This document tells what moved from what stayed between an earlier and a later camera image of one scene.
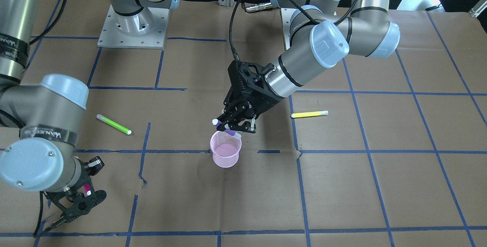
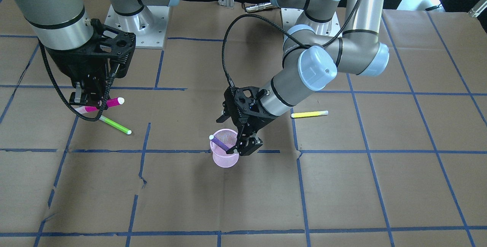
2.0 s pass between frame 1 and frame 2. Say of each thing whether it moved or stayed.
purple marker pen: moved
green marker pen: stayed
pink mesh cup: stayed
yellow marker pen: stayed
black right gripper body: moved
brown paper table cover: stayed
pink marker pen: moved
